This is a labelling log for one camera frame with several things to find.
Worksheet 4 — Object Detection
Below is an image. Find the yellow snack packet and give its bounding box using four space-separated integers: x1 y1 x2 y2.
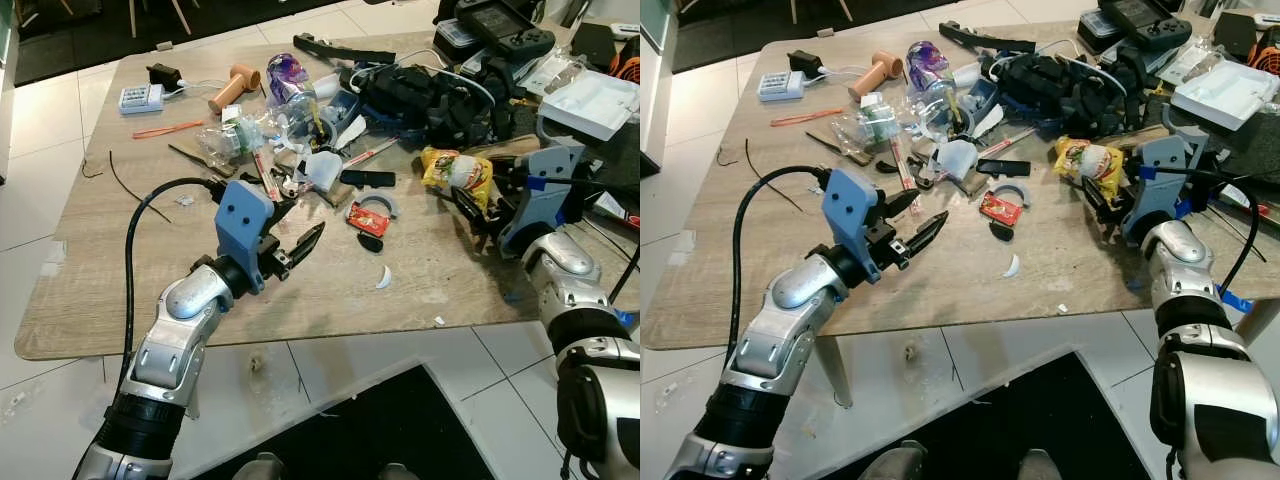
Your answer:
420 146 497 212
1053 136 1127 202

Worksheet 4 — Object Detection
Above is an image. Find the white plastic cup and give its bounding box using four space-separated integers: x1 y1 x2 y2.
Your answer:
299 149 347 192
934 139 980 182

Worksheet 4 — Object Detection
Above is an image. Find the small red packet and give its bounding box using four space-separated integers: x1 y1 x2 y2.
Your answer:
977 190 1024 228
346 200 392 239

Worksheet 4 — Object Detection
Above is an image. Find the clear bottle green label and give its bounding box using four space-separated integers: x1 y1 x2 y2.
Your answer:
834 94 902 157
199 104 267 167

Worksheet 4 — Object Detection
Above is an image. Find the light wooden table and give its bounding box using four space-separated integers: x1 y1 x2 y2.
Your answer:
14 18 641 362
640 10 1280 352

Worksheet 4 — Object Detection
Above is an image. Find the red pen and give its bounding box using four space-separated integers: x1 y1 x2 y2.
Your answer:
978 126 1039 159
339 137 402 170

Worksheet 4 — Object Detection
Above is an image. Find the white plastic tray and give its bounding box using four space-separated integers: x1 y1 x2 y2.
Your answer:
539 69 641 142
1169 59 1280 132

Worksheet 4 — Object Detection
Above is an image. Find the orange strip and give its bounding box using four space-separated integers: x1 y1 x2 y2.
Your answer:
769 107 847 129
131 119 207 140

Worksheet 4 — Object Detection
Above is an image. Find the purple plastic bottle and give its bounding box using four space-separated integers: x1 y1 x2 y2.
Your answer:
904 39 957 97
265 53 317 107

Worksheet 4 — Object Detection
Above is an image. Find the black handheld controller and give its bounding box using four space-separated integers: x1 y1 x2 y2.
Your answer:
1096 0 1194 52
454 0 557 62

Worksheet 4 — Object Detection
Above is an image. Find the long black bar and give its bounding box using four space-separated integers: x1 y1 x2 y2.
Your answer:
292 32 399 67
937 19 1039 54

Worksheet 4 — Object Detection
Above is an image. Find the grey robot left foot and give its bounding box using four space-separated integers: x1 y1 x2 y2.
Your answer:
864 439 932 480
229 451 292 480

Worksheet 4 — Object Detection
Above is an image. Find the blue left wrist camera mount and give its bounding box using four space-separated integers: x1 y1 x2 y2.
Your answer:
820 167 887 273
214 180 283 293

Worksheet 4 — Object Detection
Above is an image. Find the grey-blue right wrist camera mount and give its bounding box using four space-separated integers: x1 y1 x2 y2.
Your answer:
1120 130 1213 247
497 140 593 257

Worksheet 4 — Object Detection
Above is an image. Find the black strap bundle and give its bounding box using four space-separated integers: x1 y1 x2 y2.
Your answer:
994 49 1162 137
354 59 522 147

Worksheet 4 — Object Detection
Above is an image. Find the black cable tie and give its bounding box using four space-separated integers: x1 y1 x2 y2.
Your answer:
107 149 172 224
744 137 807 214

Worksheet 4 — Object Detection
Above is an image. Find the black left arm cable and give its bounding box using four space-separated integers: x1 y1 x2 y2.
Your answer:
730 165 833 363
120 177 227 401

